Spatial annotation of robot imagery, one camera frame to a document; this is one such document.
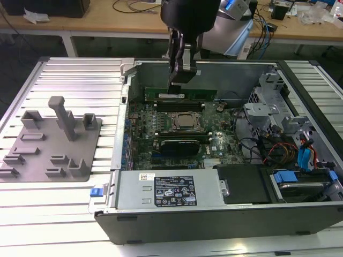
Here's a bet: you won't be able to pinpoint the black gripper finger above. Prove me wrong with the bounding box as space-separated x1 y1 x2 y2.
168 28 185 87
180 43 202 84

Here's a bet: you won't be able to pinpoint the green RAM stick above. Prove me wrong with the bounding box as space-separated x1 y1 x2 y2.
144 86 218 102

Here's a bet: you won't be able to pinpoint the black RAM slot bank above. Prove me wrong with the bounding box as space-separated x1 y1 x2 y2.
155 99 206 112
154 130 214 144

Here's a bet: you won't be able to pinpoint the silver CPU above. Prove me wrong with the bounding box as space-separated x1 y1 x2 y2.
175 114 195 126

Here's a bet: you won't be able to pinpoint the gray case release latch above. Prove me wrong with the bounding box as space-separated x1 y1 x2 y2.
120 58 135 77

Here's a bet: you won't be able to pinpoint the CPU socket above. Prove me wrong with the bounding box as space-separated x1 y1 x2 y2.
169 111 206 132

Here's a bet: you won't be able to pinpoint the black graphics card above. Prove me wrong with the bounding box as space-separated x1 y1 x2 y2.
160 138 201 156

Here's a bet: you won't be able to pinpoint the metal drive cage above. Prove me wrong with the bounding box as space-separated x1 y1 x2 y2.
242 72 317 140

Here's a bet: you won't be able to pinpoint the green motherboard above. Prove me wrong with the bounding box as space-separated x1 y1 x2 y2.
125 101 247 171

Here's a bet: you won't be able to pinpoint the silver chipset heat sink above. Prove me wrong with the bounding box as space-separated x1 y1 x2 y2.
203 157 223 169

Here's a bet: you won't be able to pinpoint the small black device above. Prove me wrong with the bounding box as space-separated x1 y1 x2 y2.
270 1 292 21

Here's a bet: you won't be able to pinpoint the wooden desk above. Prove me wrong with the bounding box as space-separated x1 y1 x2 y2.
0 0 343 58

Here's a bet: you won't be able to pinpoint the black plastic shroud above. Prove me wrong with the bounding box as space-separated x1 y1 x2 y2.
213 163 277 206

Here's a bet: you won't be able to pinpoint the clear plastic bags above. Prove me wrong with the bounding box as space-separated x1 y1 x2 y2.
299 4 332 26

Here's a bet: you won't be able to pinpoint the gray power supply unit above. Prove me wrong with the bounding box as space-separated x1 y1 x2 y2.
115 170 225 211

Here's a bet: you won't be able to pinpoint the large black box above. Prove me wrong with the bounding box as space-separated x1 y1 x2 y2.
4 0 91 19

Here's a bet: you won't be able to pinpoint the hard disk in blue carrier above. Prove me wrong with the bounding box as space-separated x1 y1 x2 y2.
270 169 338 203

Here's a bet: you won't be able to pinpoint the crumpled white paper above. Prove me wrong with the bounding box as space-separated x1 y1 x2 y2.
23 7 51 25

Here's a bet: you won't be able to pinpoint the gray parts rack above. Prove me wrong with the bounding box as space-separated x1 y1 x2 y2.
0 95 104 184

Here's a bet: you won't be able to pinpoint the black PC case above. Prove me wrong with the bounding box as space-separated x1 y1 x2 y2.
88 57 343 246

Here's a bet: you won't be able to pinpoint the coloured wire bundle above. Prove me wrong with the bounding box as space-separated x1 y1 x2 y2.
262 141 298 164

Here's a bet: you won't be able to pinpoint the blue flat cable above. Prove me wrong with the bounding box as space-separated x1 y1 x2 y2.
297 146 318 172

